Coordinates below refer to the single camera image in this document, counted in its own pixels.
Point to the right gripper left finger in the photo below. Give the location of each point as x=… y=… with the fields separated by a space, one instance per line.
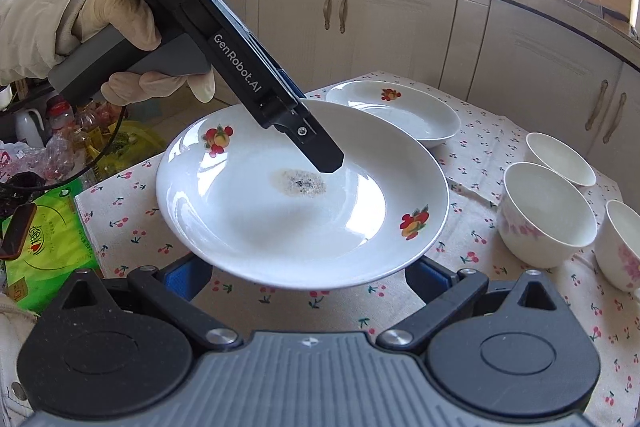
x=167 y=294

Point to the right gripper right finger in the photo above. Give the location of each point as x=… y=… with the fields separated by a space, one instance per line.
x=448 y=297

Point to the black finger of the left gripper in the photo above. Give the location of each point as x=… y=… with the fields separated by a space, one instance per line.
x=308 y=135

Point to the white plate with fruit print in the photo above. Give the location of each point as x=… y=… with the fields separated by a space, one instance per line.
x=247 y=201

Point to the white kitchen cabinets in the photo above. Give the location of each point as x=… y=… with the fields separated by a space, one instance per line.
x=548 y=65

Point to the left gloved hand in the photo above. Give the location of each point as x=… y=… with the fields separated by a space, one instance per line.
x=37 y=35

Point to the cherry print tablecloth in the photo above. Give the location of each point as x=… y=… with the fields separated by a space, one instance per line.
x=124 y=227

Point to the white deep plate fruit print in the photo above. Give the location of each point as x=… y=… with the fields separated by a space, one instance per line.
x=421 y=115

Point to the green snack package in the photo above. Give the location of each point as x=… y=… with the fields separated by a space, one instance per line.
x=55 y=246

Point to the white floral bowl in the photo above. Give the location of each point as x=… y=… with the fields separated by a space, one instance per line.
x=542 y=218
x=617 y=246

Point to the yellow plastic bag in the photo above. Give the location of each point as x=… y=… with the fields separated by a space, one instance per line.
x=134 y=143

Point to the white jacket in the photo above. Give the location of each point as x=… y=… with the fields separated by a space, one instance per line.
x=15 y=326

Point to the white bowl far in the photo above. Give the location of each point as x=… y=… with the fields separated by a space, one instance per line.
x=544 y=150

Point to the white floral bowl right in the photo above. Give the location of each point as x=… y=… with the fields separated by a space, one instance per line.
x=617 y=246

